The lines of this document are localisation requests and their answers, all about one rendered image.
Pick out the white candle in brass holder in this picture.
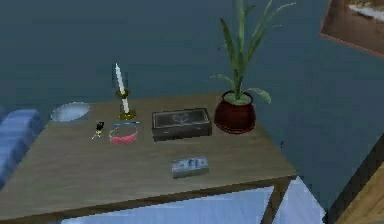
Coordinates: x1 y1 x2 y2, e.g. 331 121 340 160
114 62 137 121

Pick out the brown wooden table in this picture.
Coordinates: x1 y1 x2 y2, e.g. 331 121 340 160
0 93 298 224

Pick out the small black key fob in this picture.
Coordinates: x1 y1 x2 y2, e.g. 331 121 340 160
91 121 106 140

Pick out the blue pen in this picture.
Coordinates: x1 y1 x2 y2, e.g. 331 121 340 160
112 121 143 127

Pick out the grey remote control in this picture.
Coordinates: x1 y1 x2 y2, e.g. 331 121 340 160
171 156 210 180

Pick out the dark grey flat box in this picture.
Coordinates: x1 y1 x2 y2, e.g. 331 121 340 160
151 107 213 142

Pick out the brown framed picture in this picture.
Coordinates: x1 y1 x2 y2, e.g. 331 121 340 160
319 0 384 60

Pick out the pink glass bowl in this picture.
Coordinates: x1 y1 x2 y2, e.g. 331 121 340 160
108 125 139 146

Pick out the pale round plate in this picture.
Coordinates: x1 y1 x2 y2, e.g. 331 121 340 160
50 101 92 123

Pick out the brown wooden furniture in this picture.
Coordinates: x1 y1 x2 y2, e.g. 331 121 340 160
322 133 384 224

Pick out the green plant in red pot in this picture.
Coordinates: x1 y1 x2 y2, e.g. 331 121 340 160
210 0 297 135

